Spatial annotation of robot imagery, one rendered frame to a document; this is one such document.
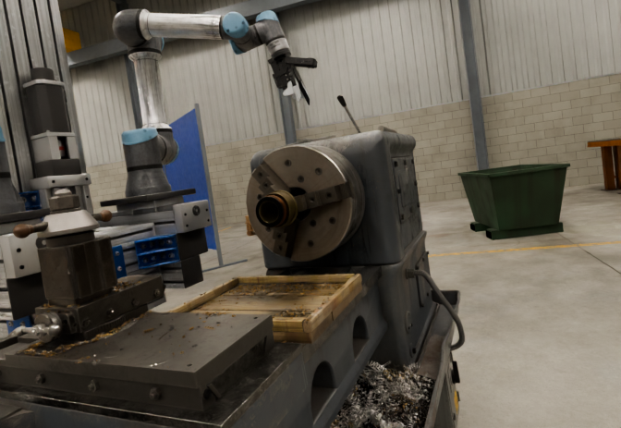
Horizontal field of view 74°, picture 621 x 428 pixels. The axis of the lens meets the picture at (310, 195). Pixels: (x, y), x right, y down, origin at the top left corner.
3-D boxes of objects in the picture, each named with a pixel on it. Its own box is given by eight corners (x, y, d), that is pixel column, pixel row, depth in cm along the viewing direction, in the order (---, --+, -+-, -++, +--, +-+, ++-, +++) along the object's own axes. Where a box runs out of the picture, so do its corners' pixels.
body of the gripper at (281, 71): (284, 91, 155) (272, 62, 155) (304, 82, 153) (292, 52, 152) (277, 90, 148) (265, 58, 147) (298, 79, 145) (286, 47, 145)
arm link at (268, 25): (255, 23, 153) (276, 14, 153) (266, 51, 154) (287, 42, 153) (250, 15, 146) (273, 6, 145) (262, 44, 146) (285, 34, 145)
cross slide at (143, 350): (75, 334, 75) (70, 310, 75) (278, 346, 57) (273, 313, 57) (-31, 382, 60) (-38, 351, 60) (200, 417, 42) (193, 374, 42)
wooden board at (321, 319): (238, 290, 113) (236, 275, 113) (363, 289, 98) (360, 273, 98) (157, 336, 86) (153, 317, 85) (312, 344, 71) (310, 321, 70)
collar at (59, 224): (77, 229, 65) (73, 211, 65) (111, 226, 62) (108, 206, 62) (25, 239, 58) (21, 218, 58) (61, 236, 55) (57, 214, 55)
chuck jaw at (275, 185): (287, 201, 114) (260, 171, 117) (298, 189, 112) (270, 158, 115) (267, 206, 104) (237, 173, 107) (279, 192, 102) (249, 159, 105)
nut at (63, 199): (69, 211, 63) (66, 189, 63) (87, 209, 61) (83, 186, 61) (43, 215, 59) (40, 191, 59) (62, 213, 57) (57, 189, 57)
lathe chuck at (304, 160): (263, 250, 126) (260, 147, 123) (362, 258, 113) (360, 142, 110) (248, 257, 118) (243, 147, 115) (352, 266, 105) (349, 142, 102)
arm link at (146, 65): (136, 167, 148) (113, 15, 145) (153, 167, 163) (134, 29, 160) (167, 163, 147) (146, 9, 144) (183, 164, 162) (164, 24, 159)
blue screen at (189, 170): (134, 250, 904) (116, 145, 892) (170, 243, 949) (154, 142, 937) (195, 275, 563) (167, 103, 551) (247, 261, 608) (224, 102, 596)
